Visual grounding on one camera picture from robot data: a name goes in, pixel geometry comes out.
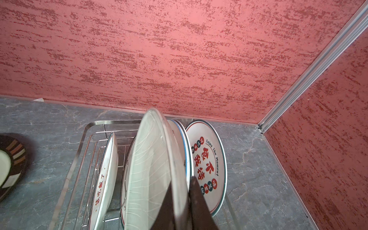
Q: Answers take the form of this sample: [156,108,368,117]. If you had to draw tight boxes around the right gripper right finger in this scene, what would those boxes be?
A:
[189,176,218,230]

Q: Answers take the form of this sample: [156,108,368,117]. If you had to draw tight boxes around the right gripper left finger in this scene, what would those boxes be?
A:
[150,183,176,230]

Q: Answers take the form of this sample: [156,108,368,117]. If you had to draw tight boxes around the white leaf pattern plate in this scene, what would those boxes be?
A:
[124,108,189,230]

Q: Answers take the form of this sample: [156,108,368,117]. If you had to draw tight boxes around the dark rimmed patterned plate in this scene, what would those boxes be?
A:
[1,135,28,201]

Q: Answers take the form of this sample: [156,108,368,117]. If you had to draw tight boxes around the watermelon print white plate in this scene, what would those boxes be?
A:
[168,119,194,189]

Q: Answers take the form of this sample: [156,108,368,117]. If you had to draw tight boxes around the orange sunburst plate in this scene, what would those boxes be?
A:
[88,133,118,230]
[120,139,136,230]

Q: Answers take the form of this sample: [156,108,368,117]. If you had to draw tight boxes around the red character white plate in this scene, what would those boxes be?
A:
[186,119,228,217]

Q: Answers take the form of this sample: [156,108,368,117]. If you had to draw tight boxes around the right corner aluminium profile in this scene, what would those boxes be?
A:
[258,1,368,134]

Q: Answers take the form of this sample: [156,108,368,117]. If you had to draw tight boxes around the metal wire dish rack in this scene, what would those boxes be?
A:
[47,118,242,230]

